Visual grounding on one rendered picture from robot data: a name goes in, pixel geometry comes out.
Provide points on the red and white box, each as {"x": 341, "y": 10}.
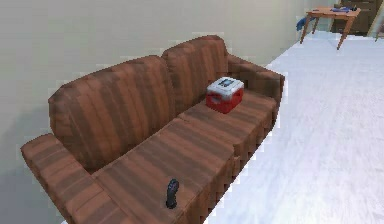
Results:
{"x": 224, "y": 96}

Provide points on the brown striped sofa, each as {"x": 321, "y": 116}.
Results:
{"x": 160, "y": 146}

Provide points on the black remote control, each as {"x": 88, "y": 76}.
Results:
{"x": 172, "y": 195}

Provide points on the blue cloth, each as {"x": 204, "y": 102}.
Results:
{"x": 302, "y": 23}

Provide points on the orange wooden table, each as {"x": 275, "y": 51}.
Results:
{"x": 333, "y": 15}

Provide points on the blue flat object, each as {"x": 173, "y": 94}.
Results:
{"x": 340, "y": 10}

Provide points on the dark brown wooden cupboard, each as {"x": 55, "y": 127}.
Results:
{"x": 365, "y": 16}

